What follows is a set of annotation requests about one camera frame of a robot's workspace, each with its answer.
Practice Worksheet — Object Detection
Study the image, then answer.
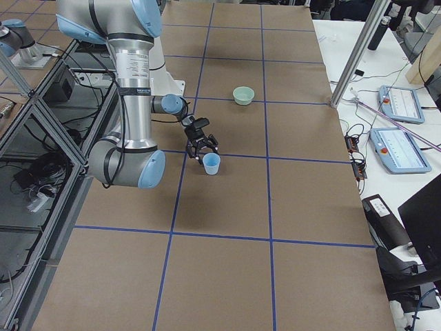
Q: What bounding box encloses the light blue plastic cup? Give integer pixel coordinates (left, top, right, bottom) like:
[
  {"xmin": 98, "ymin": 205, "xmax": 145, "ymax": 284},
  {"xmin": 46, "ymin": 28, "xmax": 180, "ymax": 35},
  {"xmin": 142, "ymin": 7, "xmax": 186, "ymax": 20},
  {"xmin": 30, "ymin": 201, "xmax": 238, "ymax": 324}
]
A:
[{"xmin": 203, "ymin": 152, "xmax": 221, "ymax": 175}]

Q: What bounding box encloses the black water bottle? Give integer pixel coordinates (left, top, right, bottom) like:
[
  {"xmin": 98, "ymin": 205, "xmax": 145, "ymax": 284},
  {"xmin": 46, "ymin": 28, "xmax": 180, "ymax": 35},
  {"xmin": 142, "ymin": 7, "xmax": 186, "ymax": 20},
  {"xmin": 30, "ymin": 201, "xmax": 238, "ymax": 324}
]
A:
[{"xmin": 367, "ymin": 16, "xmax": 391, "ymax": 51}]

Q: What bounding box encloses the light green bowl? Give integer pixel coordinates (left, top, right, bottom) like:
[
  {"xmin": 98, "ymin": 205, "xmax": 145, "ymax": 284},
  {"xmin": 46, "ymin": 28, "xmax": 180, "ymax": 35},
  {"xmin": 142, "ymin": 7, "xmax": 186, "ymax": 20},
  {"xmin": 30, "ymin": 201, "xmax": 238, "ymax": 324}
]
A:
[{"xmin": 232, "ymin": 86, "xmax": 255, "ymax": 106}]

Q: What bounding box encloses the black computer monitor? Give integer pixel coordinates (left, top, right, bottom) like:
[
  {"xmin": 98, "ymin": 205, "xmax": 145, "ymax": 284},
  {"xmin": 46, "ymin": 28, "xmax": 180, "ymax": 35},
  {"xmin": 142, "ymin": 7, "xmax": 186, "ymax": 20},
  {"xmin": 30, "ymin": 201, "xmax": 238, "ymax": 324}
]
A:
[{"xmin": 398, "ymin": 175, "xmax": 440, "ymax": 270}]

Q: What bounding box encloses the aluminium frame post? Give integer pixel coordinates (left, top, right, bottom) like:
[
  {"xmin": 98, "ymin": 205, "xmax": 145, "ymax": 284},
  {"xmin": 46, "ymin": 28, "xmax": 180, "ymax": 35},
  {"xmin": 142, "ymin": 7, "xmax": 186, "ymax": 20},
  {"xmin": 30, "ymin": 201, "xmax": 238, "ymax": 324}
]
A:
[{"xmin": 329, "ymin": 0, "xmax": 390, "ymax": 108}]

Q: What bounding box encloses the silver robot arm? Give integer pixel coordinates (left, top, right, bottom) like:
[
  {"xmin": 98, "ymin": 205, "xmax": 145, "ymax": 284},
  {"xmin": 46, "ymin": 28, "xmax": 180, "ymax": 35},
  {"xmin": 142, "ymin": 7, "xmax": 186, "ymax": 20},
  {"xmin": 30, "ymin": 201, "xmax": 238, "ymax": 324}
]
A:
[
  {"xmin": 57, "ymin": 1, "xmax": 218, "ymax": 189},
  {"xmin": 1, "ymin": 19, "xmax": 52, "ymax": 70}
]

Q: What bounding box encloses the blue teach pendant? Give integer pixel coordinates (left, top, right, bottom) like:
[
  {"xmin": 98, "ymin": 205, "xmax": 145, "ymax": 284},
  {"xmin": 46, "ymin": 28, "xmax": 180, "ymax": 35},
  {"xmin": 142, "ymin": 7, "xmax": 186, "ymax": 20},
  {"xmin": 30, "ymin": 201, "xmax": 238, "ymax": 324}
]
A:
[
  {"xmin": 378, "ymin": 86, "xmax": 425, "ymax": 124},
  {"xmin": 369, "ymin": 128, "xmax": 432, "ymax": 174}
]

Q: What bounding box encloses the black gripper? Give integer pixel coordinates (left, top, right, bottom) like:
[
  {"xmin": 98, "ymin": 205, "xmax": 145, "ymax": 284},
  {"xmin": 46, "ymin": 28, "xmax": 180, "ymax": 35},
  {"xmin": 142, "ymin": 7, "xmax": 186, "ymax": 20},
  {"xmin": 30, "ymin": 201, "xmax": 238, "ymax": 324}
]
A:
[{"xmin": 184, "ymin": 128, "xmax": 218, "ymax": 165}]

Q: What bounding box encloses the black box with label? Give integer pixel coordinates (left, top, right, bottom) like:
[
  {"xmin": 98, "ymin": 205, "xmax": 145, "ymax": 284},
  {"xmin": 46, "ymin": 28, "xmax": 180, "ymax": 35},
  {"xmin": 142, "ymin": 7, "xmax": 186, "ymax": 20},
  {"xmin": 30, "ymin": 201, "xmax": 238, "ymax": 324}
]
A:
[{"xmin": 362, "ymin": 194, "xmax": 411, "ymax": 250}]

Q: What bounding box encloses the far blue teach pendant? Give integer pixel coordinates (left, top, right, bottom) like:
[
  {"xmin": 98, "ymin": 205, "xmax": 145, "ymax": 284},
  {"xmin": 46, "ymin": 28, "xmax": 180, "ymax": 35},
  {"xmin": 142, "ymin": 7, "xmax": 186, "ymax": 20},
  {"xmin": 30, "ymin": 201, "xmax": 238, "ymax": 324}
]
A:
[{"xmin": 378, "ymin": 86, "xmax": 425, "ymax": 124}]

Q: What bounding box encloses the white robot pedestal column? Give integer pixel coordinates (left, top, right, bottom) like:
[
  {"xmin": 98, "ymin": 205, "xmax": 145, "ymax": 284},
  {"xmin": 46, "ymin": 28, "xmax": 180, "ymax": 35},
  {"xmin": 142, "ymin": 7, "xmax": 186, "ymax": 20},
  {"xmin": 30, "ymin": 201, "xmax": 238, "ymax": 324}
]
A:
[{"xmin": 149, "ymin": 37, "xmax": 185, "ymax": 97}]

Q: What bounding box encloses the near blue teach pendant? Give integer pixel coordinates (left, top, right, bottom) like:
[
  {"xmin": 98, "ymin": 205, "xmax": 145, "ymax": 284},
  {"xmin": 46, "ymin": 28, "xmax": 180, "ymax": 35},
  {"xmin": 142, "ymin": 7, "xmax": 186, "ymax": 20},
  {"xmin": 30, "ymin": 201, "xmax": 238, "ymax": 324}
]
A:
[{"xmin": 369, "ymin": 128, "xmax": 432, "ymax": 174}]

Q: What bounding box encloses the reacher grabber tool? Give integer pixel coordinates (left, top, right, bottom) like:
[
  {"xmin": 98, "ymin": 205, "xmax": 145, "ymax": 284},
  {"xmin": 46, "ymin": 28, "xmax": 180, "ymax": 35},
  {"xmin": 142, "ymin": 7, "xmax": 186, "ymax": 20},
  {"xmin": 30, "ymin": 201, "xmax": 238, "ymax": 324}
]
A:
[{"xmin": 350, "ymin": 88, "xmax": 440, "ymax": 152}]

